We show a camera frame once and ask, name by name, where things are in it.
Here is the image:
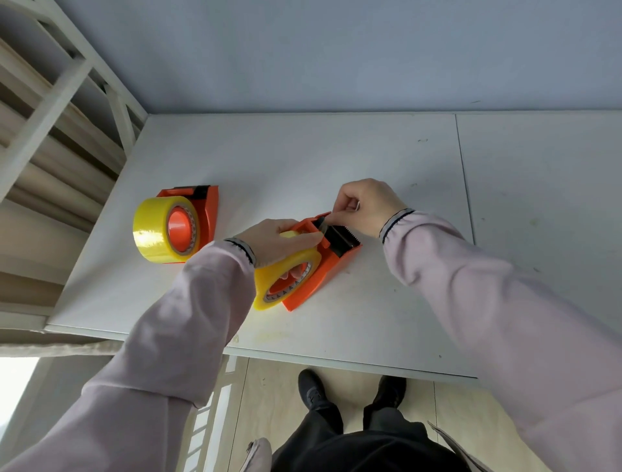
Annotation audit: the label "person's black left shoe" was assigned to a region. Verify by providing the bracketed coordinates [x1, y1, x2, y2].
[298, 369, 328, 412]

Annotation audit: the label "person's black right shoe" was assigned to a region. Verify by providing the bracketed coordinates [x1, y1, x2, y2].
[372, 375, 407, 410]

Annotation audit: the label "black trousers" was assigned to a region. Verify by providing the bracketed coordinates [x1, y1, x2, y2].
[272, 404, 469, 472]

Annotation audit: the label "person's right forearm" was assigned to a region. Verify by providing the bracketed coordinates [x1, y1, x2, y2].
[380, 209, 622, 438]

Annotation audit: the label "yellow tape roll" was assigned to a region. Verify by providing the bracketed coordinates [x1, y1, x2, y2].
[252, 231, 323, 312]
[132, 196, 201, 264]

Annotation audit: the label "person's left forearm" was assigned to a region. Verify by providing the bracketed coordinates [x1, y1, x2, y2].
[83, 237, 257, 409]

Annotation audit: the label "white metal bed frame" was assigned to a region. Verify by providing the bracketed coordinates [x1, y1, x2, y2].
[0, 0, 148, 205]

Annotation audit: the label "white metal table frame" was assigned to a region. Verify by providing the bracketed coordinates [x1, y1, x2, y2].
[177, 356, 240, 472]

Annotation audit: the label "orange tape dispenser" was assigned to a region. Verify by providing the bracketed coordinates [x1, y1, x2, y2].
[279, 211, 363, 312]
[156, 185, 219, 264]

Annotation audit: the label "person's black shoe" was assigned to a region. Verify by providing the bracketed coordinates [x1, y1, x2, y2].
[298, 369, 328, 412]
[372, 375, 407, 410]

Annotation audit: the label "person's right hand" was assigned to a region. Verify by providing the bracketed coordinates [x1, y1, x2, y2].
[325, 178, 408, 239]

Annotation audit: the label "person's left hand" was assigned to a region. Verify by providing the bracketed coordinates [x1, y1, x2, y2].
[236, 219, 325, 269]

